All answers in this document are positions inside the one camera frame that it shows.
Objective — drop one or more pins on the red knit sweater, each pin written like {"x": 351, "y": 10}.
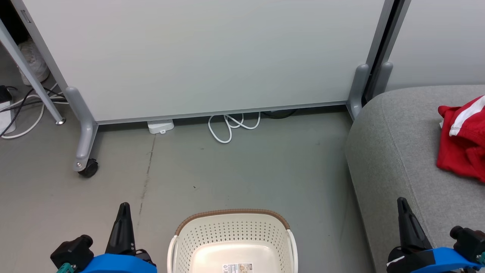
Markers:
{"x": 458, "y": 155}

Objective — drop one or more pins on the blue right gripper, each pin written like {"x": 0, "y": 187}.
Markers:
{"x": 435, "y": 261}

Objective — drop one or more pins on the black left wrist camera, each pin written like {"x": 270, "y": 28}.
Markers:
{"x": 72, "y": 250}

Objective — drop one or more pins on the grey fabric sofa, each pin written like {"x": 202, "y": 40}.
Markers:
{"x": 398, "y": 151}

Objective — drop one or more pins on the large white partition panel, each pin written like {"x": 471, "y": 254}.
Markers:
{"x": 208, "y": 57}

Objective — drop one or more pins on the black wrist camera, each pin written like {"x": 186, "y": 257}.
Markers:
{"x": 72, "y": 250}
{"x": 470, "y": 242}

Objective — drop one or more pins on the black caster wheel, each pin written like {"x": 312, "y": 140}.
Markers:
{"x": 89, "y": 168}

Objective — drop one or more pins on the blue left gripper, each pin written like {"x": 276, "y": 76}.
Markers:
{"x": 117, "y": 264}

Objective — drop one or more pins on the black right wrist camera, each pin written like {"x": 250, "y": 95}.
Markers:
{"x": 470, "y": 242}

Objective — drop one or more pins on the white shoe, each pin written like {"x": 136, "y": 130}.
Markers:
{"x": 36, "y": 66}

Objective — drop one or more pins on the cream plastic laundry basket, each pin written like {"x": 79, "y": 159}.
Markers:
{"x": 212, "y": 235}

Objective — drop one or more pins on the white label sticker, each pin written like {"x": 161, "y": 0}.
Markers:
{"x": 237, "y": 268}

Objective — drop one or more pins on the grey metal table leg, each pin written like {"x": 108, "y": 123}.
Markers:
{"x": 33, "y": 80}

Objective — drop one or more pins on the white power strip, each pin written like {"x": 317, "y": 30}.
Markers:
{"x": 160, "y": 126}

